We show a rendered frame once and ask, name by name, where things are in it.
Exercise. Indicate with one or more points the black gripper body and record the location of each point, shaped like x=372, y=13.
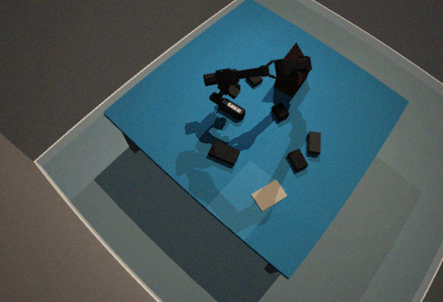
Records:
x=217, y=97

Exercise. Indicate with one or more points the beige flat rectangular block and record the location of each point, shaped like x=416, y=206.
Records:
x=269, y=195

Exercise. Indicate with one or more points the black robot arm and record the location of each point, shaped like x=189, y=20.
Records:
x=226, y=77

